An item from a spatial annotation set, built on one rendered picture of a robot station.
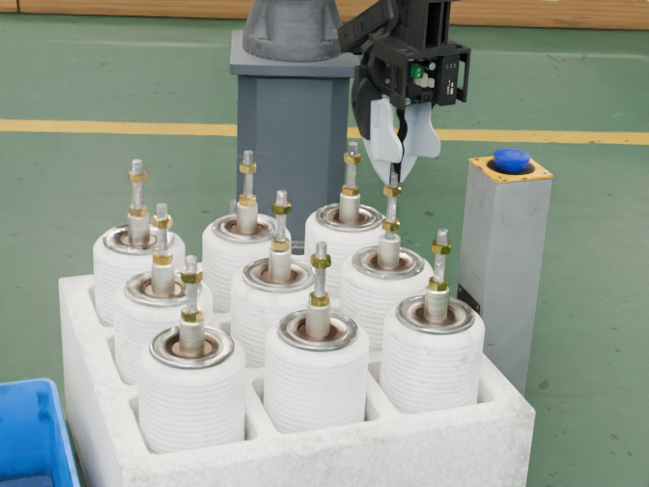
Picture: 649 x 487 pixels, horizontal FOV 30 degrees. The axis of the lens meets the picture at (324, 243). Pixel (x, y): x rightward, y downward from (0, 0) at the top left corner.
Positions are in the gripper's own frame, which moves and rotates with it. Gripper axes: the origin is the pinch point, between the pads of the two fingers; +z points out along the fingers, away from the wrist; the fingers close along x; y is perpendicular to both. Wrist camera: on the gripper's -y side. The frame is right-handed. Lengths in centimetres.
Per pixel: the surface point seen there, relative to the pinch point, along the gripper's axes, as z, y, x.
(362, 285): 11.1, 2.9, -4.0
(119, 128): 35, -116, 8
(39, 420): 28.2, -11.7, -34.0
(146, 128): 35, -114, 13
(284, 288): 10.0, 2.5, -12.6
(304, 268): 10.1, -1.1, -8.6
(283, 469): 19.3, 17.7, -19.5
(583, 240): 35, -40, 61
